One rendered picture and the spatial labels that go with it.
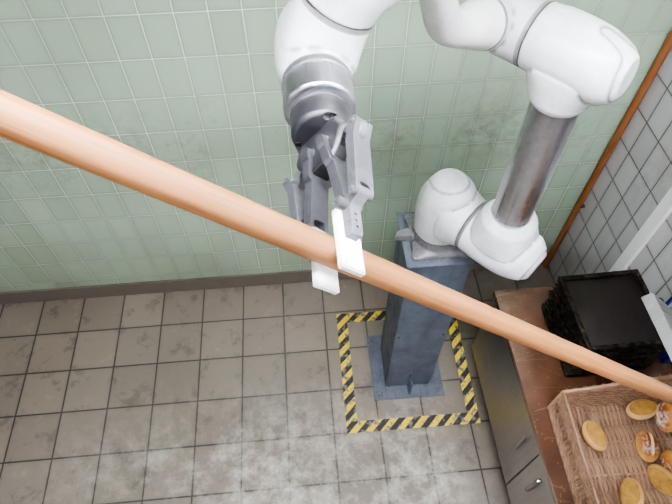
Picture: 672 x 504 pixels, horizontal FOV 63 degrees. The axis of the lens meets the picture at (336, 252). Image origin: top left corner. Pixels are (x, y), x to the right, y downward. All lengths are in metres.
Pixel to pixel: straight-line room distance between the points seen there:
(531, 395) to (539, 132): 1.07
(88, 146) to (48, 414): 2.45
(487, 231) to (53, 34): 1.38
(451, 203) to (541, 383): 0.82
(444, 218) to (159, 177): 1.20
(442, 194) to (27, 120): 1.25
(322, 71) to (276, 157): 1.49
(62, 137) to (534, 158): 1.04
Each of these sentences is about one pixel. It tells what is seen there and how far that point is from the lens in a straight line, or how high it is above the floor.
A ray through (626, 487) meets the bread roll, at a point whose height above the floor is 0.63.
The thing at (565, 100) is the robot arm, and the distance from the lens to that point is 1.16.
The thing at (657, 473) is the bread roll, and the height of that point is 0.64.
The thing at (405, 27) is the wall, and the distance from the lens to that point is 1.85.
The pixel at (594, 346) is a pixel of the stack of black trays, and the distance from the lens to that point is 1.94.
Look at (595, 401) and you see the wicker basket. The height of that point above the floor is 0.63.
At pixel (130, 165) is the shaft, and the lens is 0.44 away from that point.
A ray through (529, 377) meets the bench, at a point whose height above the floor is 0.58.
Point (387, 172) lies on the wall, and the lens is 2.26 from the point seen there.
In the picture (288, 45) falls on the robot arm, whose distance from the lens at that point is 0.72.
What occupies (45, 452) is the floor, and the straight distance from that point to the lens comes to 2.78.
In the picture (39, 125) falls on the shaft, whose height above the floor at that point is 2.15.
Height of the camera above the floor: 2.40
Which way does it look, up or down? 55 degrees down
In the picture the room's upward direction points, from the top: straight up
